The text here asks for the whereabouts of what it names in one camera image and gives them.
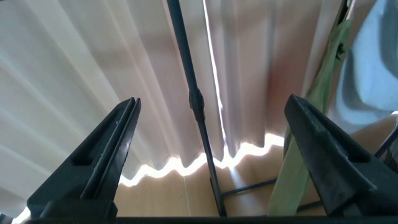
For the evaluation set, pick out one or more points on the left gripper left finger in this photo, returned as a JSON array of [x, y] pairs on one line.
[[79, 183]]

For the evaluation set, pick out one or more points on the pale grey garment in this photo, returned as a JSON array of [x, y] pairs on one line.
[[370, 77]]

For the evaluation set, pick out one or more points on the black clothes rack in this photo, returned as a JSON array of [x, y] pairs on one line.
[[183, 46]]

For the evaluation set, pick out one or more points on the beige curtain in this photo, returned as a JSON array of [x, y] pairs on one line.
[[77, 62]]

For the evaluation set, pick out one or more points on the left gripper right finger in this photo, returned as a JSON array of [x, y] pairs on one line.
[[342, 174]]

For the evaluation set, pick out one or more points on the green sleeveless shirt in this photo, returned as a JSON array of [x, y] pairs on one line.
[[289, 186]]

